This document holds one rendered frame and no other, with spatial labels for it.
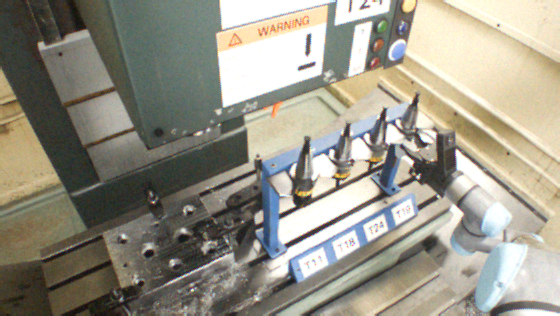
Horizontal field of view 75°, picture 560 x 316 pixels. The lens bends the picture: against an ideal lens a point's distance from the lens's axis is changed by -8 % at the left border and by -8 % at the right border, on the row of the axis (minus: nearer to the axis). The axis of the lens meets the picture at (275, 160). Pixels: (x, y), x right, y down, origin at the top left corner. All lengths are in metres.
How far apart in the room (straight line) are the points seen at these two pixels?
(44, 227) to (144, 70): 1.43
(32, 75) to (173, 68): 0.77
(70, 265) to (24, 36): 0.63
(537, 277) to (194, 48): 0.56
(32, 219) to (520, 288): 1.72
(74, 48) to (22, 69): 0.15
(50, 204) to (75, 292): 0.76
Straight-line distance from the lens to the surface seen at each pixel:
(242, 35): 0.48
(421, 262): 1.42
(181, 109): 0.50
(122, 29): 0.43
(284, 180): 0.89
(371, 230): 1.18
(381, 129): 0.97
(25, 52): 1.17
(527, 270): 0.67
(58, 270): 1.27
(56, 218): 1.84
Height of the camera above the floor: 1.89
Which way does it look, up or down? 46 degrees down
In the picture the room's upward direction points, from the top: 1 degrees clockwise
